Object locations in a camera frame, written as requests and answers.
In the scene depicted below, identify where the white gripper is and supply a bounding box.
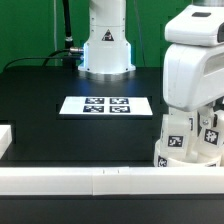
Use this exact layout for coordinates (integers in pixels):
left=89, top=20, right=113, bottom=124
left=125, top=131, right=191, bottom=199
left=163, top=3, right=224, bottom=129

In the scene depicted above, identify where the round white stool seat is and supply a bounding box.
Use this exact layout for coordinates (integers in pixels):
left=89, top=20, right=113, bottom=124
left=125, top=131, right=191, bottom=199
left=153, top=141, right=222, bottom=167

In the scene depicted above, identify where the white front barrier wall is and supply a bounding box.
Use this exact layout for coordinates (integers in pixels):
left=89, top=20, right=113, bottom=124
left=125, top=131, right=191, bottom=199
left=0, top=167, right=224, bottom=196

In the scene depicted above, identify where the white barrier wall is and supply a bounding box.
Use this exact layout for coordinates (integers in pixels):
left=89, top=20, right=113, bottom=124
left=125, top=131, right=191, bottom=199
left=0, top=125, right=12, bottom=159
left=0, top=167, right=224, bottom=196

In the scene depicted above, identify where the white marker base plate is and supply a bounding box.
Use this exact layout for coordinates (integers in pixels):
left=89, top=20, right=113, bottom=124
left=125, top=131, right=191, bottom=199
left=59, top=96, right=153, bottom=116

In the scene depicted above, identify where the black vertical cable post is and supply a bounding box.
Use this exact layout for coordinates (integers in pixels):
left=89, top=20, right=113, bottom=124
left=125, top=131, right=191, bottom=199
left=62, top=0, right=74, bottom=69

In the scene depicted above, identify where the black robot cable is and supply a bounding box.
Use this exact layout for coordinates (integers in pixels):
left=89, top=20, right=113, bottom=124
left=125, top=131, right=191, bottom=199
left=1, top=49, right=84, bottom=73

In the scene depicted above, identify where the white left barrier wall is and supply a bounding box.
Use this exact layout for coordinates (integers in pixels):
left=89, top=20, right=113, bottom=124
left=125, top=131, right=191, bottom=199
left=0, top=125, right=12, bottom=159

